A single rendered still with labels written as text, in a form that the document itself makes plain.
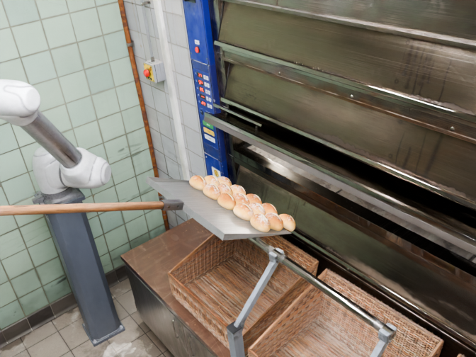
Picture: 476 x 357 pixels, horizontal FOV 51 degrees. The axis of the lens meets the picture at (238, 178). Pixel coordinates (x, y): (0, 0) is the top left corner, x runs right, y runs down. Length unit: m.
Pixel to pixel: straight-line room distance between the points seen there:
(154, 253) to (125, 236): 0.66
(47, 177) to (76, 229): 0.34
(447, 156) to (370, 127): 0.29
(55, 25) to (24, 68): 0.27
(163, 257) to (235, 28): 1.31
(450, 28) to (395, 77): 0.22
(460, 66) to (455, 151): 0.26
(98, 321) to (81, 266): 0.42
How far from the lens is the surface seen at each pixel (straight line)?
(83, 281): 2.94
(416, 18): 1.56
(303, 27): 1.86
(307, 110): 1.93
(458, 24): 1.49
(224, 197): 2.06
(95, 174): 2.43
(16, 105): 2.02
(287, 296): 2.20
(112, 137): 3.12
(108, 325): 3.21
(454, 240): 1.54
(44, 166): 2.56
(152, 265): 2.75
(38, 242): 3.22
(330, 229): 2.13
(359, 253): 2.06
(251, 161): 2.35
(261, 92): 2.12
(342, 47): 1.74
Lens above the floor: 2.34
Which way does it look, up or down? 32 degrees down
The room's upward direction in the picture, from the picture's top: 6 degrees counter-clockwise
